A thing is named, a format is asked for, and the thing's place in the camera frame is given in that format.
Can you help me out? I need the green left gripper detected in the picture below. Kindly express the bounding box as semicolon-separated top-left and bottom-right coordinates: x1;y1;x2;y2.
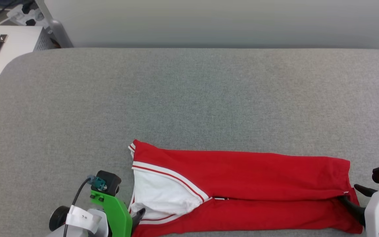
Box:
90;189;146;237

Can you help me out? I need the red and white shirt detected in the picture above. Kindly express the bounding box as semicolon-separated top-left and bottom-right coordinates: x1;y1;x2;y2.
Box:
128;139;364;237

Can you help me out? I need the white paper label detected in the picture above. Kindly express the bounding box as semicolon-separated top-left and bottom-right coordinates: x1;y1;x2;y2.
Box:
66;205;104;231

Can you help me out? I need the grey partition foot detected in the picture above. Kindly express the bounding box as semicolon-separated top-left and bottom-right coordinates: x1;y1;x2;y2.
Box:
35;0;75;49

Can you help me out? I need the white cabinet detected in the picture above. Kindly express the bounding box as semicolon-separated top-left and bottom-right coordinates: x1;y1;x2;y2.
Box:
0;26;57;101

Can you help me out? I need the white partition board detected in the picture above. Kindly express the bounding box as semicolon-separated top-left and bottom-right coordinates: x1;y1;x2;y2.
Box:
44;0;379;52

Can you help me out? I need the white power strip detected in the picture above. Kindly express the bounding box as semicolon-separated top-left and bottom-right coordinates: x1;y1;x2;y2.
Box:
7;3;46;27

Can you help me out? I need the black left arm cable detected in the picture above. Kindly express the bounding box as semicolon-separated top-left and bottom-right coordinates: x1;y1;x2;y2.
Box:
63;177;94;237

